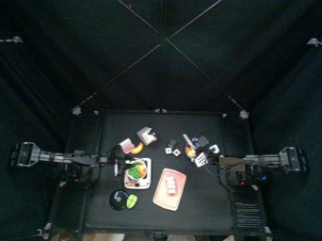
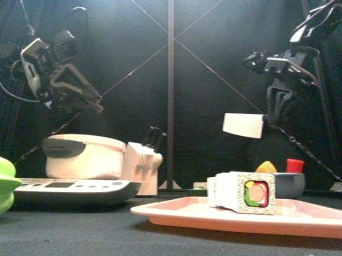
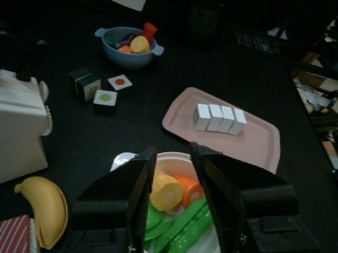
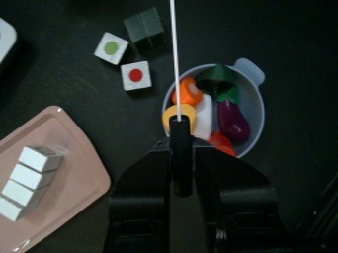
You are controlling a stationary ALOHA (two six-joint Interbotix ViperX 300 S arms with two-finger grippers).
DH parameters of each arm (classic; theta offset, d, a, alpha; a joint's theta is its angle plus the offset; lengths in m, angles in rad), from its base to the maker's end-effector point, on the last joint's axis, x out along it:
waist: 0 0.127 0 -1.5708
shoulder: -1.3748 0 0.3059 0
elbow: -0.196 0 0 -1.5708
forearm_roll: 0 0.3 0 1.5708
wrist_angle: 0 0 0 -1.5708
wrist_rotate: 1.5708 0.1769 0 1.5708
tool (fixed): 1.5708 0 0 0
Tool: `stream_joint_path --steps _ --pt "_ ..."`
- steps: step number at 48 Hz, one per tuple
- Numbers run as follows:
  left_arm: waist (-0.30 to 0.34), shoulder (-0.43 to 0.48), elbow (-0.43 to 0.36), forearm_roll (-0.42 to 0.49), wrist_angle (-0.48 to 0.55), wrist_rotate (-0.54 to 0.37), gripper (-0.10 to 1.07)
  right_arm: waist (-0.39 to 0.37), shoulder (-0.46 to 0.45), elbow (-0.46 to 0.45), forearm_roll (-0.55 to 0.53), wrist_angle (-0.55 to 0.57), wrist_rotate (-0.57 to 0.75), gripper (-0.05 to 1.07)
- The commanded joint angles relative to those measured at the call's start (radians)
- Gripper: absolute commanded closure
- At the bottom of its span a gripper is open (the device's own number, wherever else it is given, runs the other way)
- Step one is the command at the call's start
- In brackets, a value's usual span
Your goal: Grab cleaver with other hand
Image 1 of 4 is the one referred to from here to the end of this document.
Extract brown white toy box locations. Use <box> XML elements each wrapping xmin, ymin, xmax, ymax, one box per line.
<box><xmin>136</xmin><ymin>126</ymin><xmax>159</xmax><ymax>147</ymax></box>

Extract silver bowl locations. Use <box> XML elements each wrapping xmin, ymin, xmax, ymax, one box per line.
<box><xmin>125</xmin><ymin>159</ymin><xmax>148</xmax><ymax>182</ymax></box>

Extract black round dish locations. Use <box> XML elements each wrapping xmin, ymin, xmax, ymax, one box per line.
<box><xmin>108</xmin><ymin>189</ymin><xmax>129</xmax><ymax>212</ymax></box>

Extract black table edge camera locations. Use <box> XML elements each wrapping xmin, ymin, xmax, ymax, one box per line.
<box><xmin>149</xmin><ymin>230</ymin><xmax>169</xmax><ymax>240</ymax></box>

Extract yellow toy banana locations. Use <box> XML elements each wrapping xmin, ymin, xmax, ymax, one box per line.
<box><xmin>129</xmin><ymin>142</ymin><xmax>144</xmax><ymax>155</ymax></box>

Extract green toy vegetable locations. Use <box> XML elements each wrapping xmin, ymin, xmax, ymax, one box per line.
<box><xmin>126</xmin><ymin>166</ymin><xmax>140</xmax><ymax>179</ymax></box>

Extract pink plastic tray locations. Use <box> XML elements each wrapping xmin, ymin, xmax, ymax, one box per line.
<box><xmin>152</xmin><ymin>168</ymin><xmax>188</xmax><ymax>212</ymax></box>

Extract lime green oval toy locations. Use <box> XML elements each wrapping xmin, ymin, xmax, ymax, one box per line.
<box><xmin>125</xmin><ymin>194</ymin><xmax>139</xmax><ymax>210</ymax></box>

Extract pink white toy carton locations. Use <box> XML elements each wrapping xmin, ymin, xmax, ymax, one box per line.
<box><xmin>117</xmin><ymin>137</ymin><xmax>136</xmax><ymax>154</ymax></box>

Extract thin diagonal cord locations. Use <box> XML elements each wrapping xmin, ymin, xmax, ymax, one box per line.
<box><xmin>76</xmin><ymin>0</ymin><xmax>223</xmax><ymax>108</ymax></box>
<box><xmin>116</xmin><ymin>0</ymin><xmax>244</xmax><ymax>111</ymax></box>

